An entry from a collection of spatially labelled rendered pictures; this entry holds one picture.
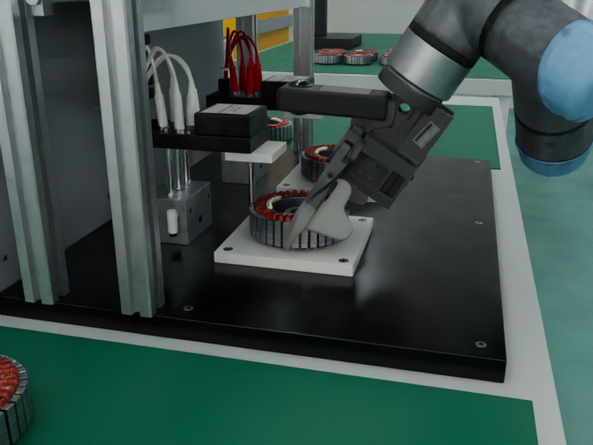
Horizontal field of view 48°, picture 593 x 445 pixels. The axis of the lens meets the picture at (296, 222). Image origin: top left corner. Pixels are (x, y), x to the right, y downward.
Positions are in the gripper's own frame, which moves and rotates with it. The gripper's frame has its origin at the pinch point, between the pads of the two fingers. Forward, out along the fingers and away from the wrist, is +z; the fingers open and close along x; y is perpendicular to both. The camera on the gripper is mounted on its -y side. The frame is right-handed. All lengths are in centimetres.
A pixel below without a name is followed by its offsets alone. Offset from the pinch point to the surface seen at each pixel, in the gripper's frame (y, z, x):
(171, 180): -14.2, 3.3, -2.5
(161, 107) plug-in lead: -19.2, -3.2, -2.0
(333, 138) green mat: -4, 8, 62
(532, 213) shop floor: 87, 40, 249
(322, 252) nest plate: 4.1, -1.0, -4.6
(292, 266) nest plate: 2.3, 0.9, -7.5
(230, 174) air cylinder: -12.4, 8.9, 20.4
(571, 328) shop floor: 90, 38, 135
